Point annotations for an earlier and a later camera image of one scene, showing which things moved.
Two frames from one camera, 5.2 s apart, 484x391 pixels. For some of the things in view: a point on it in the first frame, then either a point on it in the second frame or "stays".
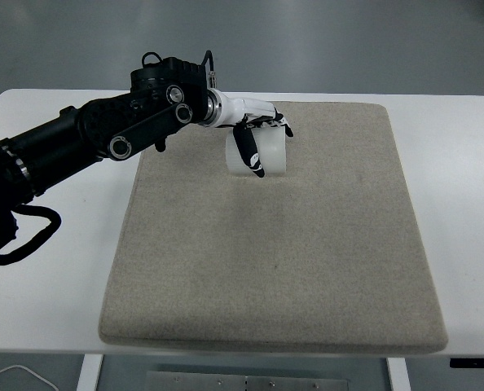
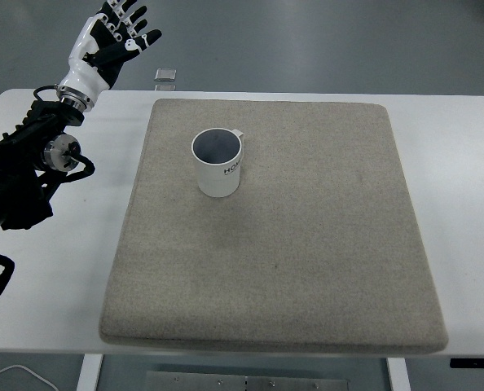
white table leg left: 90,372 stays
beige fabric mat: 327,256 stays
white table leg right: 398,375 stays
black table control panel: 476,362 stays
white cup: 271,146 -> 217,151
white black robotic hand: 244,116 -> 103,44
